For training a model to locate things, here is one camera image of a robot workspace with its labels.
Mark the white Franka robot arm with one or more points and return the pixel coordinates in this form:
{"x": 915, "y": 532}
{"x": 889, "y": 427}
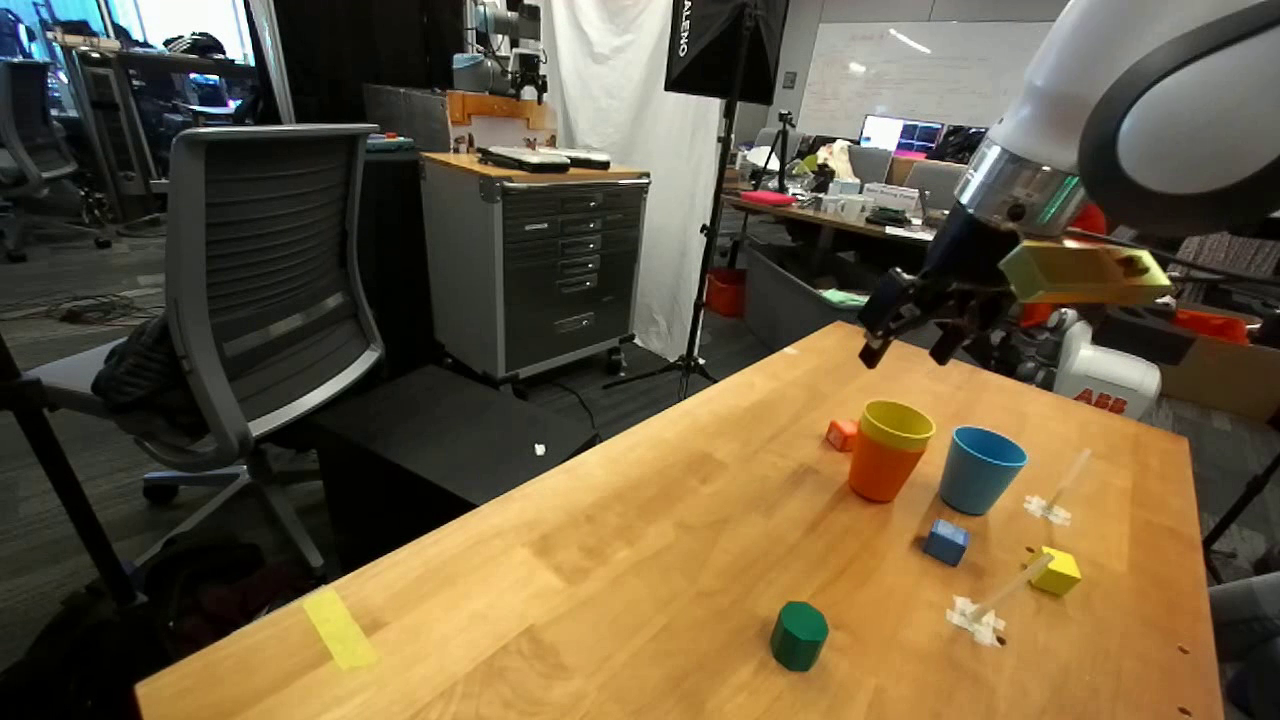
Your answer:
{"x": 1067, "y": 65}

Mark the yellow tape strip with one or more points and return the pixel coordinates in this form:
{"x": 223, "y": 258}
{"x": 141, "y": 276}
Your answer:
{"x": 341, "y": 631}

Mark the blue cube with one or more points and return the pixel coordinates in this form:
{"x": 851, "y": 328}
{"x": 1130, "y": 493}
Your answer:
{"x": 946, "y": 543}

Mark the yellow cube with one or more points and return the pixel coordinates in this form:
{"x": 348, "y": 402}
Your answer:
{"x": 1053, "y": 574}

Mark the grey mesh office chair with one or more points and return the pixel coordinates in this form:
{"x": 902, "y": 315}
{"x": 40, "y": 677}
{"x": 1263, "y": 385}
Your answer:
{"x": 267, "y": 253}

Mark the blue plastic cup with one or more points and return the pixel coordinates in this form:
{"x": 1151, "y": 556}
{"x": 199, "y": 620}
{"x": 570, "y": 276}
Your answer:
{"x": 980, "y": 480}

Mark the orange bucket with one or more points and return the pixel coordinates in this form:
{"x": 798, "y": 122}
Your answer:
{"x": 725, "y": 289}

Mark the brown cardboard box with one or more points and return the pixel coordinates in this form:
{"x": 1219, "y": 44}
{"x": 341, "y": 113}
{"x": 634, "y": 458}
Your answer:
{"x": 1227, "y": 378}

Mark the green cylinder block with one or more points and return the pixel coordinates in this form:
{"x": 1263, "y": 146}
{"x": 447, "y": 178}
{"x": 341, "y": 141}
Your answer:
{"x": 798, "y": 637}

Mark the grey metal drawer cabinet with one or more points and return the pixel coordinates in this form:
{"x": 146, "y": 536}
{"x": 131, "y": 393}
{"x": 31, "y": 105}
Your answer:
{"x": 532, "y": 267}

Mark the black curtain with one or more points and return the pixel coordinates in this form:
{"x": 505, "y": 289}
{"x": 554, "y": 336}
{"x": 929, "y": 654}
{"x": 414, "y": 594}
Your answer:
{"x": 375, "y": 53}

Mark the black light stand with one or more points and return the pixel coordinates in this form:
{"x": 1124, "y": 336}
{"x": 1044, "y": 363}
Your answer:
{"x": 721, "y": 202}

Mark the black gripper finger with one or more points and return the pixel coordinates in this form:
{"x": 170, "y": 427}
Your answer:
{"x": 962, "y": 334}
{"x": 887, "y": 321}

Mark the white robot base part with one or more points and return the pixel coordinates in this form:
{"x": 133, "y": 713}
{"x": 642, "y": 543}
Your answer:
{"x": 1106, "y": 366}

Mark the yellow plastic cup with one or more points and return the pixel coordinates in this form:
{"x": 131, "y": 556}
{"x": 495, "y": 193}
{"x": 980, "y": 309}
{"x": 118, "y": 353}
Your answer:
{"x": 896, "y": 430}

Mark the red cube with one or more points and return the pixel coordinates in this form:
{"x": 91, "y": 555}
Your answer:
{"x": 838, "y": 435}

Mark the yellow-green wrist camera box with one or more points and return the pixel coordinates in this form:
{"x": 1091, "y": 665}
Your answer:
{"x": 1083, "y": 274}

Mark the white hanging curtain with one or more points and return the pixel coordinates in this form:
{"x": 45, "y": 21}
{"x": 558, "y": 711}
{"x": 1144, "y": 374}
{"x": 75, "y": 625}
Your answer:
{"x": 615, "y": 122}

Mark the orange plastic cup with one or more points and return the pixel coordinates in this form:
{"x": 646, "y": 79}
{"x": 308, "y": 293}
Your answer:
{"x": 883, "y": 475}

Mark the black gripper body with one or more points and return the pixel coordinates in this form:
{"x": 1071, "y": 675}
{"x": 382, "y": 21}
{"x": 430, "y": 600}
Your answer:
{"x": 966, "y": 260}

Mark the cluttered work desk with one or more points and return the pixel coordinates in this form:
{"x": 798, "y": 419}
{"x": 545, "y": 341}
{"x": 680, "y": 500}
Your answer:
{"x": 826, "y": 213}

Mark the black softbox light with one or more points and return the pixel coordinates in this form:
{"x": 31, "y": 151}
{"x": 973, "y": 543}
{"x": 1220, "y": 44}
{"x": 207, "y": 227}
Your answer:
{"x": 725, "y": 44}

